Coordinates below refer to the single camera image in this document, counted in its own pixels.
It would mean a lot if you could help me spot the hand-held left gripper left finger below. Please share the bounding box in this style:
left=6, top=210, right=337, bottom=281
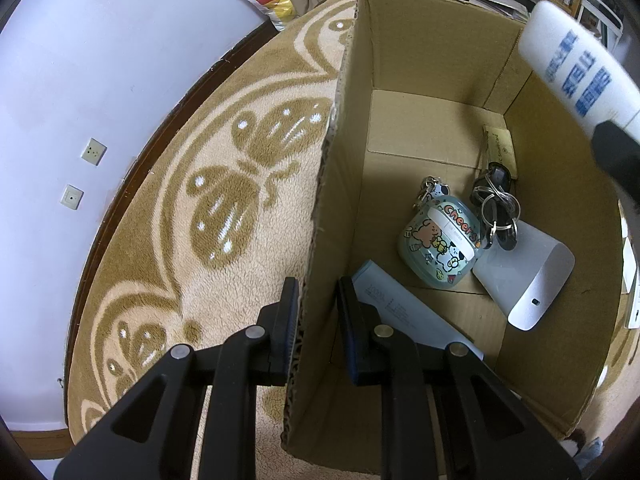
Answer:
left=52, top=276, right=301, bottom=480

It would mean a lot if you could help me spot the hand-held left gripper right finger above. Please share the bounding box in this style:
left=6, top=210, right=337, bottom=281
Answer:
left=337, top=276, right=583, bottom=480

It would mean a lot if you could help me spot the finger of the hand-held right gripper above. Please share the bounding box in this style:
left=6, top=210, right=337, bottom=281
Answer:
left=590, top=119, right=640, bottom=211

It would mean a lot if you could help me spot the pale blue box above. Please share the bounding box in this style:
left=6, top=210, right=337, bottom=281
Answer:
left=350, top=259, right=485, bottom=361

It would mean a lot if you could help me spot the white tube with blue print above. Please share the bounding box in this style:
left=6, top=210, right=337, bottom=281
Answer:
left=517, top=0, right=640, bottom=136

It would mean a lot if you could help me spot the cartoon print earbuds case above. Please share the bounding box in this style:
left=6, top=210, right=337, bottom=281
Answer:
left=397, top=176, right=483, bottom=288

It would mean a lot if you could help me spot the key bunch with wooden tag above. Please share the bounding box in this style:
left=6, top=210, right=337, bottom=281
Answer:
left=470, top=125, right=521, bottom=253

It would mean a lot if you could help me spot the white curved device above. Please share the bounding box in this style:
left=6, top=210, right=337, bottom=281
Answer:
left=472, top=221, right=576, bottom=332

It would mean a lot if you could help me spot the brown cardboard box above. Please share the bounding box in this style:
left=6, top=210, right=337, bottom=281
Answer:
left=280, top=0, right=626, bottom=467

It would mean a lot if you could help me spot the white metal rack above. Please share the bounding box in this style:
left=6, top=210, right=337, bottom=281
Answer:
left=577, top=0, right=626, bottom=51

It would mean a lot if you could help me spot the beige butterfly pattern rug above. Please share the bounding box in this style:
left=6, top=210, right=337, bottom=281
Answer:
left=65, top=0, right=640, bottom=456

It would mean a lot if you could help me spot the small white wall socket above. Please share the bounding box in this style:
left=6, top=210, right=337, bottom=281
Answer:
left=60, top=185, right=84, bottom=211

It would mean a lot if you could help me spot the large white wall socket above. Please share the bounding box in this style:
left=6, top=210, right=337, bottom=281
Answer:
left=81, top=137, right=108, bottom=167

